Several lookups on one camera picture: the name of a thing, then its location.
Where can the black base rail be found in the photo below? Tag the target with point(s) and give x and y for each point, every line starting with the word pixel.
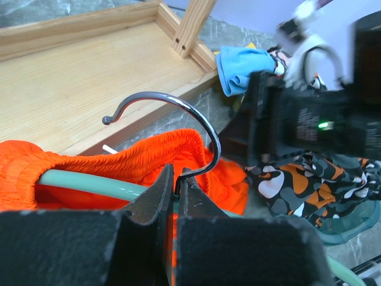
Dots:
pixel 368 272

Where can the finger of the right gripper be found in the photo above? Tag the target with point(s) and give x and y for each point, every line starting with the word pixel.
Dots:
pixel 236 138

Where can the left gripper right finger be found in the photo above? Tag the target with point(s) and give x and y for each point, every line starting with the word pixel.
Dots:
pixel 193 202

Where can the green hanger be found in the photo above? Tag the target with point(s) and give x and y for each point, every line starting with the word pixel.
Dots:
pixel 217 109

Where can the light blue garment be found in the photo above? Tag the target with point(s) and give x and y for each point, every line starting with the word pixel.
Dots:
pixel 235 64

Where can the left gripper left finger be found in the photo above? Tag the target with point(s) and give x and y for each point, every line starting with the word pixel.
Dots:
pixel 145 209

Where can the camouflage patterned shorts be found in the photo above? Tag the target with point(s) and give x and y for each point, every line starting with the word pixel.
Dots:
pixel 327 182

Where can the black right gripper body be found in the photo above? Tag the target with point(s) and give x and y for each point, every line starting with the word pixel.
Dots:
pixel 285 122

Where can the wooden clothes rack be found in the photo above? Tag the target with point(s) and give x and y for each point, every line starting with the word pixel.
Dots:
pixel 60 77

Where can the orange shorts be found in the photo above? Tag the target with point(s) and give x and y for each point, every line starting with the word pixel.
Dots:
pixel 22 164

